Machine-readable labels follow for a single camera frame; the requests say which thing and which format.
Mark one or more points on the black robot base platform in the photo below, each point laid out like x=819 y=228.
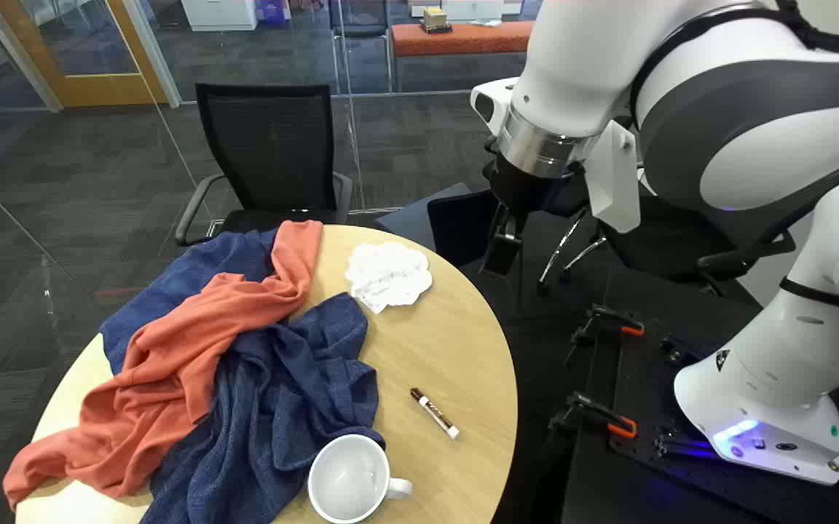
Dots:
x=632 y=477

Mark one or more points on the black mesh office chair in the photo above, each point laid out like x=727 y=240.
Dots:
x=262 y=148

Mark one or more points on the navy blue towel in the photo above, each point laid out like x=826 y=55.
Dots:
x=284 y=410

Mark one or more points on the white ceramic mug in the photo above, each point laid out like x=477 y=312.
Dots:
x=347 y=481

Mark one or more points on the orange towel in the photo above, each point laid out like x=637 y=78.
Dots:
x=188 y=359

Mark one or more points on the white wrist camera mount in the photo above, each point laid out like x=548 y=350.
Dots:
x=612 y=178

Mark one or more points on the wooden framed glass door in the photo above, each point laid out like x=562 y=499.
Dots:
x=79 y=85

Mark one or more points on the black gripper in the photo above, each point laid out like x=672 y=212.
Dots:
x=520 y=190

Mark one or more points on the brown marker with white cap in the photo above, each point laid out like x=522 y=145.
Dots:
x=436 y=411

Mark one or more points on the small object on bench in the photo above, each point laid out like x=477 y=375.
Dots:
x=436 y=20

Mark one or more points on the white crumpled cloth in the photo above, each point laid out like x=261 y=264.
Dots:
x=388 y=279

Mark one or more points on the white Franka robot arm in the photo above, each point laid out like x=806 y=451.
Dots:
x=778 y=148

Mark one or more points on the orange upholstered bench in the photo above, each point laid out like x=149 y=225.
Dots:
x=463 y=40

